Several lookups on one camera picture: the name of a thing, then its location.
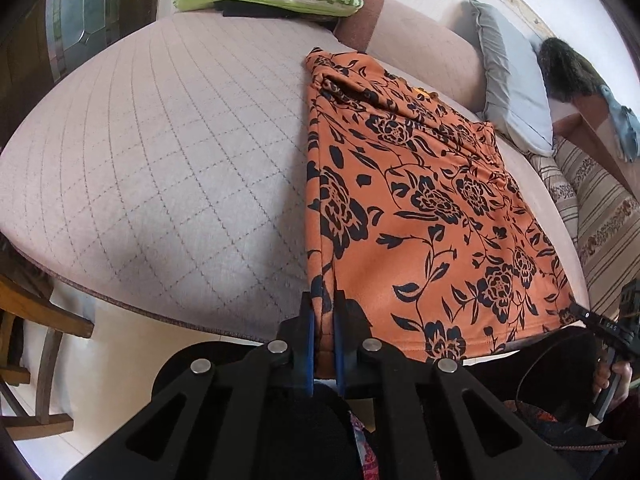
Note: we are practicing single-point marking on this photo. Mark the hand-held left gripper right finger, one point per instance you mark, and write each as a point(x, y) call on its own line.
point(339, 350)

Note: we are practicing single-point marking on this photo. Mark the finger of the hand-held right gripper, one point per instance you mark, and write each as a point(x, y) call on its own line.
point(587, 316)

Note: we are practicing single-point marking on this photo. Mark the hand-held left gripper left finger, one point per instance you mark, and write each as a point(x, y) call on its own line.
point(309, 350)

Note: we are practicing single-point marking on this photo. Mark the orange black floral cloth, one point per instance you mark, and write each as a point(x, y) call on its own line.
point(430, 210)

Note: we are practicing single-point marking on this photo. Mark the person's right hand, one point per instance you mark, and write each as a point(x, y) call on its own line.
point(622, 377)

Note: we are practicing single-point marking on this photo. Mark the striped floral cushion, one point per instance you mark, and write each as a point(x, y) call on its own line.
point(600, 215)

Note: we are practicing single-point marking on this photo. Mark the blue denim cloth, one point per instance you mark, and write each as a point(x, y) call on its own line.
point(622, 120)

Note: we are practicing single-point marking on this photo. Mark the pink quilted bed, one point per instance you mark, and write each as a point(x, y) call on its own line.
point(165, 170)

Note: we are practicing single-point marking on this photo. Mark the grey pillow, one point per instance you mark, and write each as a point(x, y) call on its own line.
point(510, 90)

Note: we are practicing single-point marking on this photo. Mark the dark furry cushion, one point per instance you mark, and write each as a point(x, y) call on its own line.
point(567, 72)

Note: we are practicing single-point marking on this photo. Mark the wooden chair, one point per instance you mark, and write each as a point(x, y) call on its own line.
point(35, 310)

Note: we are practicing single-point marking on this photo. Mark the pink bed bolster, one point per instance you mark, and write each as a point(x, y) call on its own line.
point(425, 45)

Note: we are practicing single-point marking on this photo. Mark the black flat pad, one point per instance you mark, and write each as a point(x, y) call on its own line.
point(250, 10)

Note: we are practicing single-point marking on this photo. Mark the wooden stained glass door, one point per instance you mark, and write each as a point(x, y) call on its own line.
point(75, 15)

